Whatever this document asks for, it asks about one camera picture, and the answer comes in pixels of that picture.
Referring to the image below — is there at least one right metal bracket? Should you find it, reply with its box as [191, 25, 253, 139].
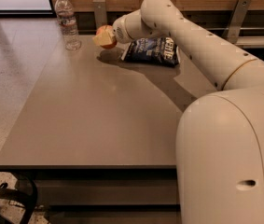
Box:
[222, 0, 252, 44]

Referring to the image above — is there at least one metal rail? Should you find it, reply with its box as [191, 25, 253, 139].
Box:
[78, 27, 264, 35]

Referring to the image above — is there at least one black chair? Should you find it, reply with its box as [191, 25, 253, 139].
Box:
[0, 171, 37, 224]

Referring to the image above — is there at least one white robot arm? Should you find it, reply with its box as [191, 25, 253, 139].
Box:
[93, 0, 264, 224]

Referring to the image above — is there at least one metal bracket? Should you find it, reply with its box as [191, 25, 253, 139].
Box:
[92, 0, 108, 29]
[222, 0, 252, 44]

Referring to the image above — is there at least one left metal bracket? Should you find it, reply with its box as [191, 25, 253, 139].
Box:
[92, 0, 108, 29]

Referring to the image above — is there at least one clear plastic water bottle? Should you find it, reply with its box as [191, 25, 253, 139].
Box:
[54, 0, 81, 50]

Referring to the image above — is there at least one grey upper drawer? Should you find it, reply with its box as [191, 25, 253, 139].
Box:
[35, 180, 178, 205]

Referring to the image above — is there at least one grey lower drawer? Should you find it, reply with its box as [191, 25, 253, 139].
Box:
[49, 211, 181, 224]

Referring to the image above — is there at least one blue Kettle chips bag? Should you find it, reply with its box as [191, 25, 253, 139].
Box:
[121, 37, 179, 67]

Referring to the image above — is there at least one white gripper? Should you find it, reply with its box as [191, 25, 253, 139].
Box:
[92, 14, 133, 48]

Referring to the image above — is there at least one grey drawer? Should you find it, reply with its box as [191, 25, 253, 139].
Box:
[35, 180, 178, 205]
[49, 211, 181, 224]

